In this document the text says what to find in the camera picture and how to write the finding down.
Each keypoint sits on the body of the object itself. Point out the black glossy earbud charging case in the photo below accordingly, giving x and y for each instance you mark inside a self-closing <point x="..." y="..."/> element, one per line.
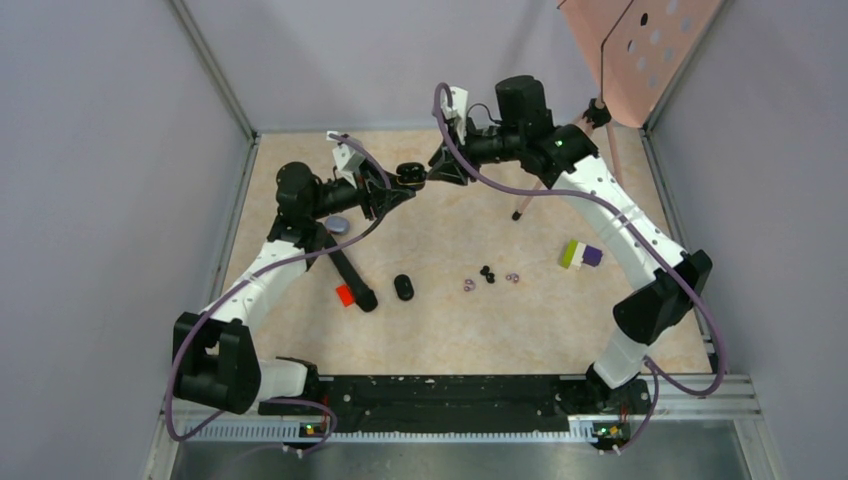
<point x="411" y="175"/>

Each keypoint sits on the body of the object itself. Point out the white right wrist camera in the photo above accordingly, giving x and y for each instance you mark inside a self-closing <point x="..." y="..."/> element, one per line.
<point x="454" y="107"/>

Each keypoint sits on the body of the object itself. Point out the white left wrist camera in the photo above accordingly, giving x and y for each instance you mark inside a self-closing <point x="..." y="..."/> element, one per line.
<point x="347" y="159"/>

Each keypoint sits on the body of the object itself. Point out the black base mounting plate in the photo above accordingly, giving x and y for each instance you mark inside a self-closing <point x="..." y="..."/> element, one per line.
<point x="458" y="404"/>

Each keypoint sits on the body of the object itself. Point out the grey oval pebble case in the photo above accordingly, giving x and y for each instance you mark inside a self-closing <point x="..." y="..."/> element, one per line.
<point x="337" y="225"/>

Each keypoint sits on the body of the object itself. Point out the green white purple block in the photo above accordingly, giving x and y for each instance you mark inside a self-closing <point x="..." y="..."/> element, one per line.
<point x="577" y="254"/>

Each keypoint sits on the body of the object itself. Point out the black oval case on table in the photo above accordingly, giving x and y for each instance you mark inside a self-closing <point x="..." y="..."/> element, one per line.
<point x="404" y="287"/>

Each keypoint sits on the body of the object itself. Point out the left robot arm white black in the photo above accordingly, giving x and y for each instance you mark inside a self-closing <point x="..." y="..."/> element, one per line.
<point x="213" y="351"/>

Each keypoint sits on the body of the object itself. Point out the black cylinder orange ends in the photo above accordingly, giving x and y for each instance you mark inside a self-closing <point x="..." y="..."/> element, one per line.
<point x="362" y="294"/>

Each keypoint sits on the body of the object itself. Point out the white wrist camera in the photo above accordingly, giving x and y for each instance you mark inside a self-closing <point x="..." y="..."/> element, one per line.
<point x="347" y="159"/>
<point x="454" y="107"/>

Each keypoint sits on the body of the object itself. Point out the black earbud pair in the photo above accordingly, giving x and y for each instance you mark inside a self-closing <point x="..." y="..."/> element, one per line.
<point x="487" y="273"/>

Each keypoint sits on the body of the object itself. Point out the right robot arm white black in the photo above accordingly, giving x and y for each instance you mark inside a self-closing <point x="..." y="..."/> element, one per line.
<point x="526" y="154"/>

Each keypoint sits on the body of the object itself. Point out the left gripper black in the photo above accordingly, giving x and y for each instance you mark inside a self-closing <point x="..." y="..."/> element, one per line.
<point x="386" y="199"/>

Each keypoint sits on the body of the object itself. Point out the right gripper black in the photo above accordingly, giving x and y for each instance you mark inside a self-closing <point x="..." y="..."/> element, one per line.
<point x="446" y="167"/>

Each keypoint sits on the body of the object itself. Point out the pink perforated board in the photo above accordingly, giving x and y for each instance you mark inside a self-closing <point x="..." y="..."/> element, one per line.
<point x="634" y="49"/>

